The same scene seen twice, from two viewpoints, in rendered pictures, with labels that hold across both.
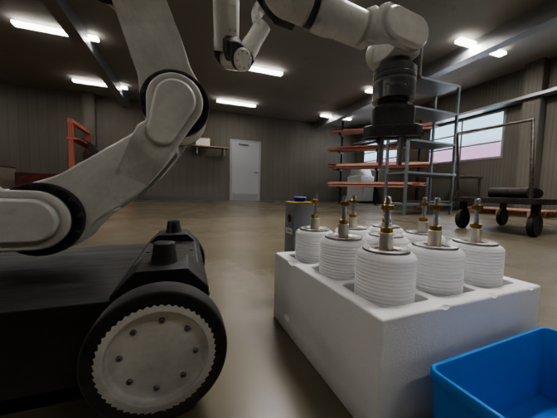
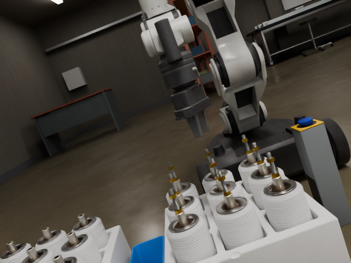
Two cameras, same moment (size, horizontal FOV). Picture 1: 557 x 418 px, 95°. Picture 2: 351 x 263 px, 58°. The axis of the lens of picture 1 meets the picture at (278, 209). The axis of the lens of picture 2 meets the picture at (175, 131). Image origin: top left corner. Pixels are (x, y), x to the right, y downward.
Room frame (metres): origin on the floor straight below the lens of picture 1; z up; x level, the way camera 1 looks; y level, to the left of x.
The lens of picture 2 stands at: (0.85, -1.01, 0.57)
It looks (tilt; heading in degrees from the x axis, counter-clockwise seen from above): 9 degrees down; 114
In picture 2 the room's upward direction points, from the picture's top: 21 degrees counter-clockwise
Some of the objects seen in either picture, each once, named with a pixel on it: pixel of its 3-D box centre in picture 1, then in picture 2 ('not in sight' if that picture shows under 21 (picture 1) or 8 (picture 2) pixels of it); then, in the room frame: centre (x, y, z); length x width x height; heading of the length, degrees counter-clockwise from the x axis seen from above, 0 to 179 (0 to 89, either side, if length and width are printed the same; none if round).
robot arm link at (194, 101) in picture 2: (392, 110); (187, 90); (0.58, -0.25, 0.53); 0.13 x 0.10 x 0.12; 73
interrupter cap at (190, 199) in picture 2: (433, 245); (181, 203); (0.47, -0.29, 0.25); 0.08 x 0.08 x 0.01
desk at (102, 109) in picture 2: not in sight; (81, 120); (-3.30, 4.19, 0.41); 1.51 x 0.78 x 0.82; 20
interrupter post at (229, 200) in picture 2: (423, 227); (229, 200); (0.62, -0.36, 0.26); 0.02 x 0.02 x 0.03
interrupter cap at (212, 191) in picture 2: (385, 235); (222, 188); (0.58, -0.25, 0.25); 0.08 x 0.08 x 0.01
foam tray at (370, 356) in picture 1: (382, 303); (242, 240); (0.58, -0.25, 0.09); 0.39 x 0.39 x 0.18; 22
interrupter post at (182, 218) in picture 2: (475, 235); (182, 218); (0.51, -0.40, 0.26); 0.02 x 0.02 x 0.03
